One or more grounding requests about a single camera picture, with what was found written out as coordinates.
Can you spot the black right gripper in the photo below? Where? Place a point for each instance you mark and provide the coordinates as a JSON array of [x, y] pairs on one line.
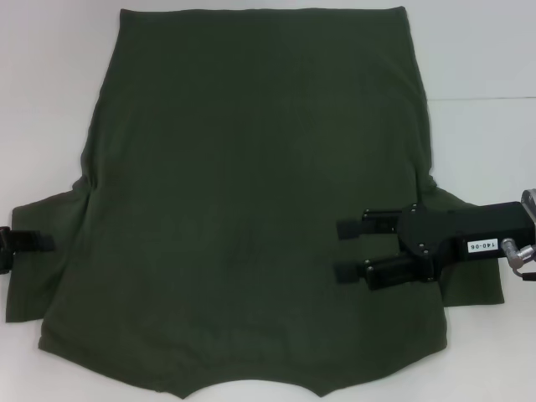
[[431, 230]]

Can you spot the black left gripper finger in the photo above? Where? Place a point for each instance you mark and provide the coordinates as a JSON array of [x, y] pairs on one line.
[[5, 264], [29, 242]]

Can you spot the dark green t-shirt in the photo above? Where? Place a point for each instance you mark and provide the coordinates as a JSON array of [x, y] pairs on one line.
[[251, 146]]

